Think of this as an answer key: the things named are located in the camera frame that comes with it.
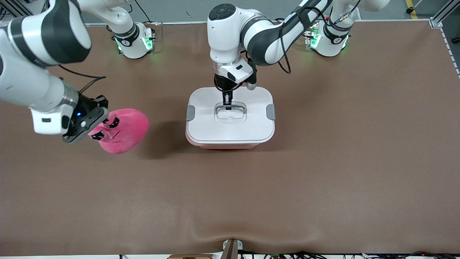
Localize black foot with grey rod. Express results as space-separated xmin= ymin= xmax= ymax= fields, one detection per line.
xmin=406 ymin=0 xmax=424 ymax=14

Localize pink plush toy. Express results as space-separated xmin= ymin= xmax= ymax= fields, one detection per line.
xmin=88 ymin=108 xmax=150 ymax=154

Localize pale pink storage box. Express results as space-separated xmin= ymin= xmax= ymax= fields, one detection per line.
xmin=187 ymin=136 xmax=261 ymax=150

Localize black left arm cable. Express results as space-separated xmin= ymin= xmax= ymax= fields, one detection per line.
xmin=277 ymin=11 xmax=324 ymax=74

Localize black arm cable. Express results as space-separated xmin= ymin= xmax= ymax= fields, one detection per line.
xmin=277 ymin=11 xmax=324 ymax=74
xmin=57 ymin=65 xmax=106 ymax=94

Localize brown table mat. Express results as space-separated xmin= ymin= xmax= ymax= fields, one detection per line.
xmin=0 ymin=20 xmax=460 ymax=256

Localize aluminium frame profile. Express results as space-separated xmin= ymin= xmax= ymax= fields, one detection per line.
xmin=0 ymin=0 xmax=49 ymax=18
xmin=430 ymin=0 xmax=460 ymax=28

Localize white box lid grey clips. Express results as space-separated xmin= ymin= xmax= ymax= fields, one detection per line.
xmin=186 ymin=86 xmax=276 ymax=145

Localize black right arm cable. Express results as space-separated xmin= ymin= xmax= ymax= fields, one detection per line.
xmin=57 ymin=65 xmax=106 ymax=94

